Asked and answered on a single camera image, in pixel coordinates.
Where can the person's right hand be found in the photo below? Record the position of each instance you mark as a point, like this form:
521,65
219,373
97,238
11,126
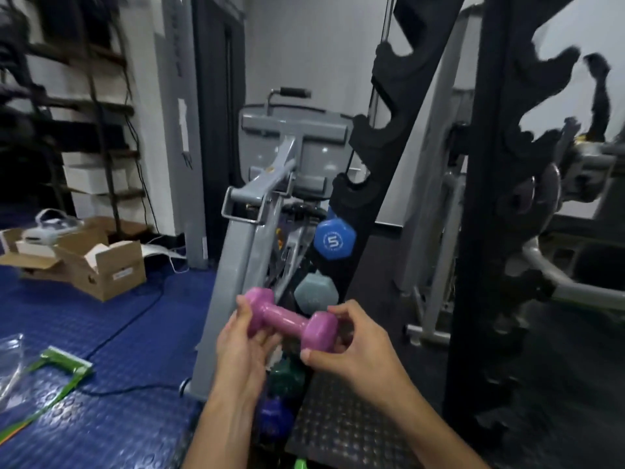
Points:
364,354

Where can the grey exercise machine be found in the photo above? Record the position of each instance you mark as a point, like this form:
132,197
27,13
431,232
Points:
246,249

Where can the white headset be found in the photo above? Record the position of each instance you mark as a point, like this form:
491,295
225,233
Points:
49,229

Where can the person's left hand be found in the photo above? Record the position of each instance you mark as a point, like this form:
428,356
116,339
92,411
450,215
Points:
234,351

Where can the person's right forearm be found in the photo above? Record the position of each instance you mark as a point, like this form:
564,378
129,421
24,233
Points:
420,429

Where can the grey weight plate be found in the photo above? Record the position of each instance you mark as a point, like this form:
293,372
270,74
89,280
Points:
549,192

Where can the black wall ladder rack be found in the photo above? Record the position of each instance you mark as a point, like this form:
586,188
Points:
73,107

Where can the purple dumbbell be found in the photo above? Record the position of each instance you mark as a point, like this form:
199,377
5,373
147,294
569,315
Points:
274,416

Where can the stack of white boxes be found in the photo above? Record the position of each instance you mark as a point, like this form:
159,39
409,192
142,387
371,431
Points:
95,176

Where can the person's left forearm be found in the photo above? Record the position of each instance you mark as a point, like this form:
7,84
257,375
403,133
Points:
227,429

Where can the blue dumbbell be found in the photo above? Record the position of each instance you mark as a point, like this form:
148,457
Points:
335,239

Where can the open cardboard box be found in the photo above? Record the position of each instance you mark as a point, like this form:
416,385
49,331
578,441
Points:
105,273

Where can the steel bar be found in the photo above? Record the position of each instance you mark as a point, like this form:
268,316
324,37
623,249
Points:
387,17

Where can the pink dumbbell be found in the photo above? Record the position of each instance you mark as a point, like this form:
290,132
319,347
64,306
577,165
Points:
288,319

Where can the person's right thumb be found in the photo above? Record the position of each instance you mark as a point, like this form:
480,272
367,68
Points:
320,357

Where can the dark green dumbbell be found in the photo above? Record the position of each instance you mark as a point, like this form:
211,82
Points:
287,378

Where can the person's left thumb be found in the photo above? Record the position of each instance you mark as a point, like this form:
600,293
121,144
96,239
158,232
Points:
245,310

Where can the white exercise machine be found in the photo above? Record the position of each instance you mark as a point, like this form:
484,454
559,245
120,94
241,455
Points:
434,268

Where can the grey pillar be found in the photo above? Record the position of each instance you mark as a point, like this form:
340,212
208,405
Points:
183,141

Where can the black dumbbell rack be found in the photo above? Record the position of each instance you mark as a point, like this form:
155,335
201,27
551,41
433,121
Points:
488,214

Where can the pale grey dumbbell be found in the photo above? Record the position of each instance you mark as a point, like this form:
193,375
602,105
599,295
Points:
315,293

